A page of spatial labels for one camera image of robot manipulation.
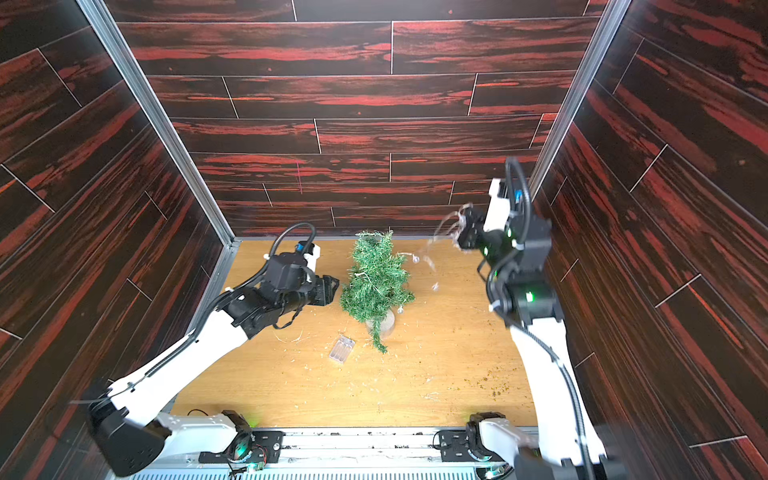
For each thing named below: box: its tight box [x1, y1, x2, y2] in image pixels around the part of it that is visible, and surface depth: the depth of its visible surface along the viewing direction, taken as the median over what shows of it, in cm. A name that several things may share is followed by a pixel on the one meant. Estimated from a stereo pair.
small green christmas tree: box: [340, 230, 415, 353], surface depth 75 cm
